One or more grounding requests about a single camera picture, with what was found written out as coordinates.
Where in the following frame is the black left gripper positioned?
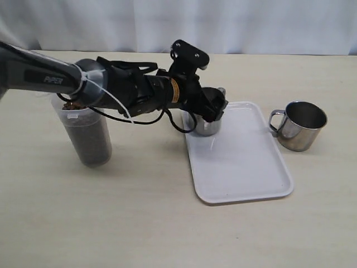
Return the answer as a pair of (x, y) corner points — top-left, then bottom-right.
(178, 74), (225, 123)

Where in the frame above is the white left zip tie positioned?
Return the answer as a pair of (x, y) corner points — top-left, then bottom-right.
(75, 66), (165, 126)

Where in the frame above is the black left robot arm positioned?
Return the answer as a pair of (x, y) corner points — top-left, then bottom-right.
(1, 40), (228, 122)

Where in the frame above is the white backdrop curtain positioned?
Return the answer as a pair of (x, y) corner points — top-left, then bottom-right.
(1, 1), (356, 55)

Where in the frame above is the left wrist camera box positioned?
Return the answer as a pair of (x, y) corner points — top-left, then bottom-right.
(169, 39), (210, 76)

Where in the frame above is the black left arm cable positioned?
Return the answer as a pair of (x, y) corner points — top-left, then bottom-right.
(57, 92), (196, 135)

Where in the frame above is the white plastic tray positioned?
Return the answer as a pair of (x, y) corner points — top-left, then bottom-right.
(185, 101), (294, 205)

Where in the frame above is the steel mug with kibble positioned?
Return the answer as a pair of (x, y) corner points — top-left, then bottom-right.
(189, 90), (228, 136)

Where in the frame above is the translucent plastic pitcher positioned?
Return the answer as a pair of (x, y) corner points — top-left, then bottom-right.
(51, 94), (112, 168)

